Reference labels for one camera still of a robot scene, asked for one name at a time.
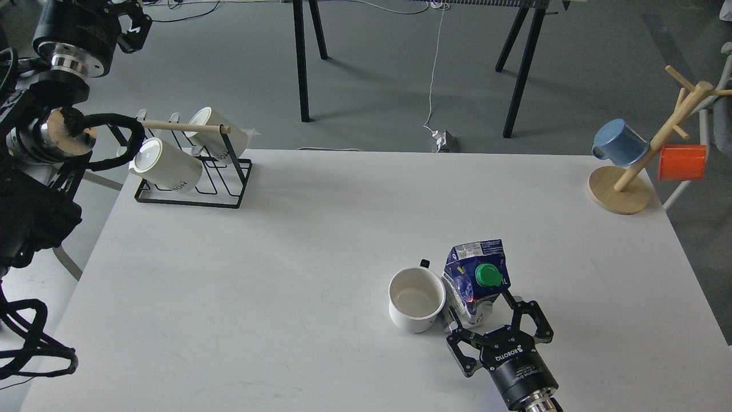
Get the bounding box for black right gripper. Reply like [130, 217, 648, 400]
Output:
[443, 289, 559, 410]

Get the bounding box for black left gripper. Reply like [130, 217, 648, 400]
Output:
[33, 1, 152, 77]

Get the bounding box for blue white milk carton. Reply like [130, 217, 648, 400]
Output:
[442, 239, 511, 327]

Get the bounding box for white smiley mug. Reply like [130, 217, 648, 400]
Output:
[388, 259, 447, 334]

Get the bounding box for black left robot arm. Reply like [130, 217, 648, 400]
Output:
[1, 1, 152, 276]

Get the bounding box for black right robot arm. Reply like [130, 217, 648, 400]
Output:
[446, 291, 562, 411]

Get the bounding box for blue cup on tree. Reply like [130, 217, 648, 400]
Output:
[591, 119, 651, 168]

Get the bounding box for orange cup on tree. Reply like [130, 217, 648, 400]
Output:
[657, 144, 707, 181]

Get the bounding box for white mug front on rack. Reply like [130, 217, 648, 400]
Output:
[128, 137, 203, 193]

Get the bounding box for white mug on rack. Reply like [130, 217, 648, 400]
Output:
[128, 137, 203, 193]
[185, 106, 251, 165]

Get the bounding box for white mug rear on rack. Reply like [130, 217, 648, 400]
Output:
[185, 106, 251, 165]

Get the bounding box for black table legs left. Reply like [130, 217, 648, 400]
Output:
[291, 1, 329, 123]

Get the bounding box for black table legs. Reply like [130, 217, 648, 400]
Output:
[495, 1, 550, 139]
[291, 1, 329, 123]

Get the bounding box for wooden mug tree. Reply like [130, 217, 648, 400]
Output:
[587, 58, 730, 215]

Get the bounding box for grey power adapter on floor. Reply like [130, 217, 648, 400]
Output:
[431, 130, 459, 152]

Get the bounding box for black table legs right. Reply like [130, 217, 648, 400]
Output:
[495, 1, 550, 139]

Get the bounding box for black wire mug rack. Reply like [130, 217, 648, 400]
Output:
[130, 109, 258, 209]

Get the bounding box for white cable on floor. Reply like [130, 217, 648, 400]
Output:
[343, 0, 452, 135]

